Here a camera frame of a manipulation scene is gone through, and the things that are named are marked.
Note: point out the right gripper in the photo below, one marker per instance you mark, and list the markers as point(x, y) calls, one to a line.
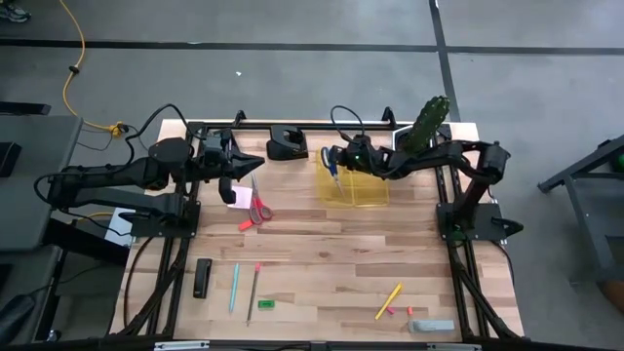
point(368, 158)

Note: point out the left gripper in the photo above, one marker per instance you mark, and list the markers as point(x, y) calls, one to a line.
point(226, 168)

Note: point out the pink sticky note pad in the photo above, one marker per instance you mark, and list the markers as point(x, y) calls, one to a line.
point(244, 197)

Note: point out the yellow transparent pencil case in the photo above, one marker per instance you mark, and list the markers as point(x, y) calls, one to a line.
point(370, 192)

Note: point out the teal pen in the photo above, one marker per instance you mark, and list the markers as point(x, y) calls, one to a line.
point(234, 287)

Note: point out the pencil with red eraser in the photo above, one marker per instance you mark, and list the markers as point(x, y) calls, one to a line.
point(252, 295)

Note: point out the green eraser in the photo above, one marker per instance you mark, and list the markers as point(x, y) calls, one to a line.
point(266, 304)

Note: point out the small pink eraser cap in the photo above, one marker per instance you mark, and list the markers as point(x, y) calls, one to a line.
point(391, 310)

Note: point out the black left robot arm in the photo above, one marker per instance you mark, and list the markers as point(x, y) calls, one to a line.
point(122, 173)

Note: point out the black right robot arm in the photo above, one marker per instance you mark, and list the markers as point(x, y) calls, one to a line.
point(439, 151)

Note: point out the green cactus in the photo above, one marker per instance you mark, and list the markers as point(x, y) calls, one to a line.
point(429, 122)

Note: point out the black stapler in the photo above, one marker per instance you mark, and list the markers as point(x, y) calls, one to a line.
point(202, 278)

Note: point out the white board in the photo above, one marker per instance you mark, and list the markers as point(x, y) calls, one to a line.
point(117, 229)

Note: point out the grey side table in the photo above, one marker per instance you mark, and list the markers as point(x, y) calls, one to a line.
point(34, 185)

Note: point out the black flat bar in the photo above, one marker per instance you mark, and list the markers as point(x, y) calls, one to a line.
point(24, 108)

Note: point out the black box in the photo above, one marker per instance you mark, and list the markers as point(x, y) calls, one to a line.
point(9, 160)

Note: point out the dark metal cart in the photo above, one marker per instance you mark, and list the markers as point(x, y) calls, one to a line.
point(585, 214)

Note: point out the person's shoe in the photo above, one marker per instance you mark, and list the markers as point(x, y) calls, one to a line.
point(13, 12)

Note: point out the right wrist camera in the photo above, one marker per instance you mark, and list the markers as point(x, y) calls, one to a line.
point(360, 141)

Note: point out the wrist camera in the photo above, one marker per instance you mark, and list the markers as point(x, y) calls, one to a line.
point(360, 141)
point(213, 146)

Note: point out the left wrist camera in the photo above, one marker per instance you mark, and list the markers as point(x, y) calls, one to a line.
point(213, 146)

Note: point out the black aluminium table frame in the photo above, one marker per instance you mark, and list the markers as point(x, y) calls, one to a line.
point(317, 127)

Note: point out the silver metal bracket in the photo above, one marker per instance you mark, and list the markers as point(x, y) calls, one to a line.
point(453, 347)
point(180, 345)

